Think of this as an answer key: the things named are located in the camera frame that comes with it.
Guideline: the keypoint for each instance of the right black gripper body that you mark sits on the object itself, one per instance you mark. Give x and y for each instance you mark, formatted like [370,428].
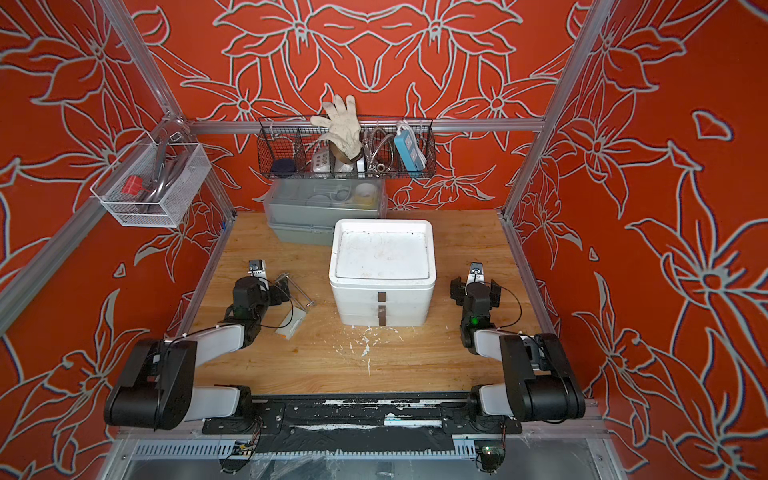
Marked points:
[462,298]

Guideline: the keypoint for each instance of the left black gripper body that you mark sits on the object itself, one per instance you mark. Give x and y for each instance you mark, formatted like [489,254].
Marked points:
[271,297]

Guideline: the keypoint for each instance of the white drawer cabinet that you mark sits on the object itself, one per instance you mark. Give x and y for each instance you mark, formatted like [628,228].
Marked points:
[383,271]

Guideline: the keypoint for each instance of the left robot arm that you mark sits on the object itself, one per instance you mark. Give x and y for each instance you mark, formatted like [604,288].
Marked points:
[156,388]

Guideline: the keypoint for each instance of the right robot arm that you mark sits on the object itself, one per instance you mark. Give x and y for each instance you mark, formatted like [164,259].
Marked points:
[538,380]

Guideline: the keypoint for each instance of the small white orange packet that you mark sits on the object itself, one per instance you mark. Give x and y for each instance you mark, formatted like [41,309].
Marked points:
[293,323]

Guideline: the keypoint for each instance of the grey plastic bin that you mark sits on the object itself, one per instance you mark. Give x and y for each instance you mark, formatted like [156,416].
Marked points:
[305,211]

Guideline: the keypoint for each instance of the dark blue round lid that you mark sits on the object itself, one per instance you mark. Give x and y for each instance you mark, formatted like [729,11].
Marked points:
[284,168]

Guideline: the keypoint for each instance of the white power strip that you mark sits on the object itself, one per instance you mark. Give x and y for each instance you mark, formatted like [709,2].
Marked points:
[321,163]

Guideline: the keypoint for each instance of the white work glove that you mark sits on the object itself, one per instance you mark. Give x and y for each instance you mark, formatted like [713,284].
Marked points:
[342,125]

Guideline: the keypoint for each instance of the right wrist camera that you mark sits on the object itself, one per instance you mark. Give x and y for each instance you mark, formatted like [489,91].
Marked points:
[476,273]

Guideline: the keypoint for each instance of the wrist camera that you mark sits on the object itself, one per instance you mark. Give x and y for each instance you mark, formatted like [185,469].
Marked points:
[476,273]
[257,268]

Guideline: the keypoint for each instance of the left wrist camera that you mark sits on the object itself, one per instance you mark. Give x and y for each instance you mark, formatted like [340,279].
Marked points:
[257,268]

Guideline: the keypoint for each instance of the metal wire clip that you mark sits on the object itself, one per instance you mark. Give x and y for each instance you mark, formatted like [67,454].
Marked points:
[297,295]

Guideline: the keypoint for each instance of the black wire wall basket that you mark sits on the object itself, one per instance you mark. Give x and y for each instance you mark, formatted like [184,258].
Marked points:
[376,147]

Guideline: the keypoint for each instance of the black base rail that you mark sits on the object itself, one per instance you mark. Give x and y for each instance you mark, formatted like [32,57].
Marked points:
[358,423]

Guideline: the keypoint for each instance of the white wire wall basket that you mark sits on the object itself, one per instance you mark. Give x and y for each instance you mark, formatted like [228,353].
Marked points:
[152,184]

